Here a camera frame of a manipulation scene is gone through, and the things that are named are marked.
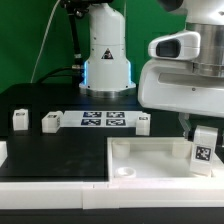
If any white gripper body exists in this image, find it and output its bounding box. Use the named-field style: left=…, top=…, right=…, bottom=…
left=138, top=59, right=224, bottom=118

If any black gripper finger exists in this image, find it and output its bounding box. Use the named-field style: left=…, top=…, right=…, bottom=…
left=178, top=113, right=194, bottom=140
left=216, top=129, right=224, bottom=147

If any white square tabletop part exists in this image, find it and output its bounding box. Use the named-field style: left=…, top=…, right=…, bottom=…
left=106, top=136, right=224, bottom=188

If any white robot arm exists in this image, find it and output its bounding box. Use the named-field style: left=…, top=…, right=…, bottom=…
left=70, top=0, right=224, bottom=118

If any white sheet with fiducial tags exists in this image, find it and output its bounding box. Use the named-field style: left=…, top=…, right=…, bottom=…
left=62, top=111, right=142, bottom=128

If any white L-shaped obstacle fence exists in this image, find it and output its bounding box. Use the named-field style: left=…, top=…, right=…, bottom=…
left=0, top=141, right=224, bottom=211

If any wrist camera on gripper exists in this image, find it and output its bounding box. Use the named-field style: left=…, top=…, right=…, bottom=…
left=148, top=30, right=201, bottom=61

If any black cable bundle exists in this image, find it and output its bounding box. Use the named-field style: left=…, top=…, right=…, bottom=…
left=35, top=0, right=88, bottom=84

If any white cable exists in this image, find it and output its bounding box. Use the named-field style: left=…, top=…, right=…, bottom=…
left=30, top=0, right=63, bottom=84

